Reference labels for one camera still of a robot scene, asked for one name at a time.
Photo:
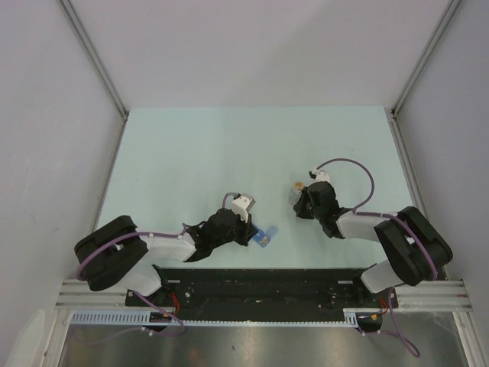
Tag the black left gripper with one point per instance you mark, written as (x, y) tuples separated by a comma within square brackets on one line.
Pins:
[(247, 230)]

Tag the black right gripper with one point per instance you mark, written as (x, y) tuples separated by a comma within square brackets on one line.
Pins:
[(299, 206)]

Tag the clear glass pill bottle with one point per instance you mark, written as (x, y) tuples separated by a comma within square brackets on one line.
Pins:
[(296, 192)]

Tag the blue plastic pill organizer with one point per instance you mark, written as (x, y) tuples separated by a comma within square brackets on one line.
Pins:
[(264, 237)]

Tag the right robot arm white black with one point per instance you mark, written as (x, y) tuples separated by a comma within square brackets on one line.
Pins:
[(415, 250)]

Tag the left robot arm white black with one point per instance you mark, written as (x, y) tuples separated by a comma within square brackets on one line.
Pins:
[(119, 254)]

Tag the grey aluminium corner profile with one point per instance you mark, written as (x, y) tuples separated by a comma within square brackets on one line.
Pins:
[(439, 31)]

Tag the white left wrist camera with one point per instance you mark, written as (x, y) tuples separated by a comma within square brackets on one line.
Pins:
[(242, 205)]

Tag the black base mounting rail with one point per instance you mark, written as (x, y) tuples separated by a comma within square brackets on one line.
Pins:
[(330, 288)]

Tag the white slotted cable duct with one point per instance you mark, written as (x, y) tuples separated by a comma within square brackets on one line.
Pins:
[(227, 315)]

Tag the left aluminium frame profile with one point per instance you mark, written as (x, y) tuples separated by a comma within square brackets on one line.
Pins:
[(85, 41)]

